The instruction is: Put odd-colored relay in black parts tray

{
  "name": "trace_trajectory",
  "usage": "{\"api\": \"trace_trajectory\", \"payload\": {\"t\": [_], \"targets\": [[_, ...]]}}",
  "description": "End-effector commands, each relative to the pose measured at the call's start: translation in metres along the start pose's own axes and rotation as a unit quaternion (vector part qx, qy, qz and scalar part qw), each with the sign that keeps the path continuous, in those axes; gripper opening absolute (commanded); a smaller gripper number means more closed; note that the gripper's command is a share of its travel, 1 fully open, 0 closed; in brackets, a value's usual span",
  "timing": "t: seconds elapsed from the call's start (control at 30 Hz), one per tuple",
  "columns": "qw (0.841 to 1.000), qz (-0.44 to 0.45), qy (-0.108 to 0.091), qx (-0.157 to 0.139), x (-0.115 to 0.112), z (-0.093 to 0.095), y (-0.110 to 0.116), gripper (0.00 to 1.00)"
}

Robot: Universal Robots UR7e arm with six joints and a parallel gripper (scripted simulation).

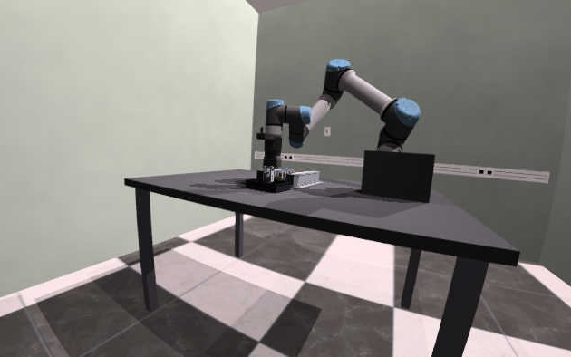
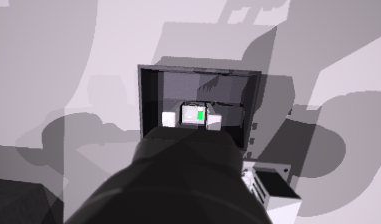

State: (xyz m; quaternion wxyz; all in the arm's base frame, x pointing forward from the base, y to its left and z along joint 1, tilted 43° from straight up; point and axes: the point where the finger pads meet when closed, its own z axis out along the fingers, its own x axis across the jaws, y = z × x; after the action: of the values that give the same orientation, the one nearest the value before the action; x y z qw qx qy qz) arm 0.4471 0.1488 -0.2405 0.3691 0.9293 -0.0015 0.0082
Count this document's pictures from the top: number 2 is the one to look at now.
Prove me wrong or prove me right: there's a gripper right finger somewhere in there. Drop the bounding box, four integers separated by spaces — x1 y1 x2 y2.
204 103 222 131

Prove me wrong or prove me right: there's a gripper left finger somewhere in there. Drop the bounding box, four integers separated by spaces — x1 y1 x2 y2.
163 101 185 128

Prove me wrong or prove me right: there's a white relay panel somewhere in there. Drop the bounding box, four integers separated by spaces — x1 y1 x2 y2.
242 160 302 224

